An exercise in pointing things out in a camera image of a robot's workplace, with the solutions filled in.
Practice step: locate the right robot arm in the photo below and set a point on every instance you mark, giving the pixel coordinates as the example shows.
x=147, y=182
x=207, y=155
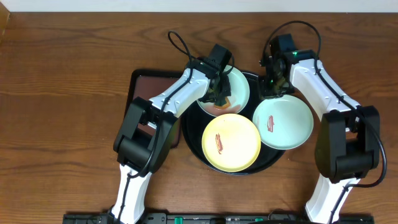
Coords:
x=348, y=143

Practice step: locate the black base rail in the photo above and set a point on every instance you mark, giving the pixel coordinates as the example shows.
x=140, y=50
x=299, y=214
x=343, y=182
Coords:
x=163, y=218

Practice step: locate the yellow plate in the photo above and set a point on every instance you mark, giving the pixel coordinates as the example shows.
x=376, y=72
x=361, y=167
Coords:
x=231, y=142

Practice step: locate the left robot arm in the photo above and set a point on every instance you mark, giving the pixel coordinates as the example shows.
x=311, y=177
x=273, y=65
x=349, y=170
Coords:
x=149, y=128

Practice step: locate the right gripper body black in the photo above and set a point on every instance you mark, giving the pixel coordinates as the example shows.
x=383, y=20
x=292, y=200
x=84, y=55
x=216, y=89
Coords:
x=272, y=86

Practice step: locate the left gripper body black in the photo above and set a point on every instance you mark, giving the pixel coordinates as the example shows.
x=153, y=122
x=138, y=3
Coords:
x=222, y=90

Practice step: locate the green orange sponge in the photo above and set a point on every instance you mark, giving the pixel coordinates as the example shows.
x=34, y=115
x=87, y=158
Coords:
x=221, y=99

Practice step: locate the light green plate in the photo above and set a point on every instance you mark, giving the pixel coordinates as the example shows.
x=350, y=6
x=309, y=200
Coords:
x=283, y=123
x=239, y=96

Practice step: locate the rectangular black brown tray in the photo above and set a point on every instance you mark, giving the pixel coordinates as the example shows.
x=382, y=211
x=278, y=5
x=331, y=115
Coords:
x=147, y=83

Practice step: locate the light green plate top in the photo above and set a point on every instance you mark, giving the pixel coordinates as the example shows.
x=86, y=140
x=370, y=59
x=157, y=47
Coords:
x=239, y=96

